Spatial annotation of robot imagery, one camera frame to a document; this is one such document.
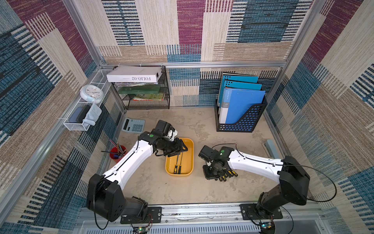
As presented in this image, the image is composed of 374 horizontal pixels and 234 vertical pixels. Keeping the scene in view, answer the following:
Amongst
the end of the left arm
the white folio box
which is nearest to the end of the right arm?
the end of the left arm

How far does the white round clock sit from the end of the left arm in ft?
1.19

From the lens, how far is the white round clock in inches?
28.8

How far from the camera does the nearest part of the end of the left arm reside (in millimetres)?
592

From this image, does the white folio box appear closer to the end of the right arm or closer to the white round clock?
the white round clock
